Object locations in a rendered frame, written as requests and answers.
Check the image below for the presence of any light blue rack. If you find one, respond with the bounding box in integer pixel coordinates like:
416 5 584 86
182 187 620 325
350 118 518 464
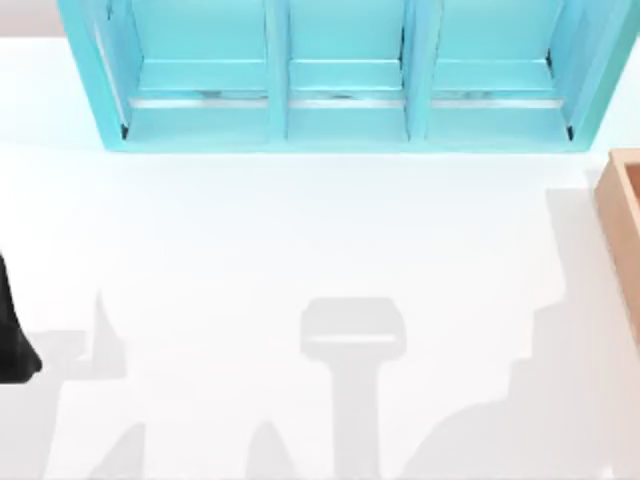
55 0 640 155

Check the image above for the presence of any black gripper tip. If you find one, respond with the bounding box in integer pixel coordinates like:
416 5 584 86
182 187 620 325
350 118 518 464
0 254 43 386

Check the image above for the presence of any salmon-coloured shallow box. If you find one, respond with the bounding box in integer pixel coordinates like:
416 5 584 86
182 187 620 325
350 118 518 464
593 148 640 355

